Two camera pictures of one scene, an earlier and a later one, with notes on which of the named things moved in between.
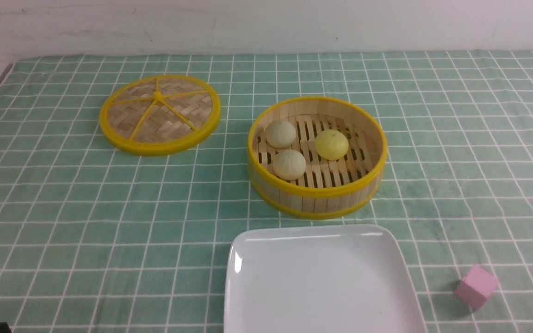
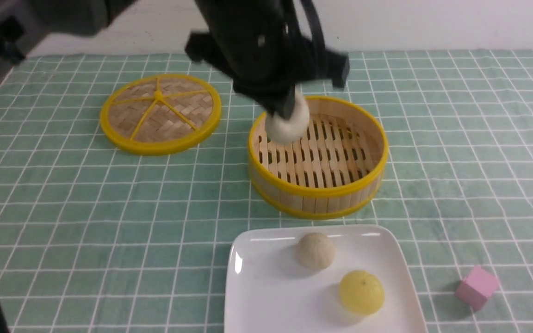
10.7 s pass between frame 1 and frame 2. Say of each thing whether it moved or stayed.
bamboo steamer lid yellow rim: stayed
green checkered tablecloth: stayed
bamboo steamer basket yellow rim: stayed
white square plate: stayed
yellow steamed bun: moved
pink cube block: stayed
